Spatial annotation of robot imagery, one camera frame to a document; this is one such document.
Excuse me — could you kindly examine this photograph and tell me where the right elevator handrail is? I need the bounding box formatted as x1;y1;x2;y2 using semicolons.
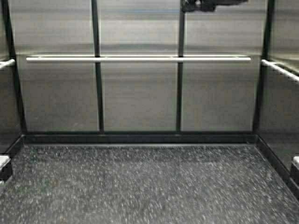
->
261;59;299;82

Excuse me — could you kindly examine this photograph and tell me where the rear elevator handrail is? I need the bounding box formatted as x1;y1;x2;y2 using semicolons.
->
26;56;251;63

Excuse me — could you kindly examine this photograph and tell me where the elevator handrail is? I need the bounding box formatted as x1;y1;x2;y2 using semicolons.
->
26;56;251;63
261;59;299;82
0;59;15;70

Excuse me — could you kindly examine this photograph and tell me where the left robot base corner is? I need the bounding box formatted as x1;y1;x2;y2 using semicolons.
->
0;154;13;187

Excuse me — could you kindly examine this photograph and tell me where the left elevator handrail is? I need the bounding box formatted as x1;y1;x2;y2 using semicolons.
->
0;59;15;70

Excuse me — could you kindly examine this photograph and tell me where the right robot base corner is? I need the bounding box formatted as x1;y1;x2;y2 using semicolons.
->
290;155;299;185

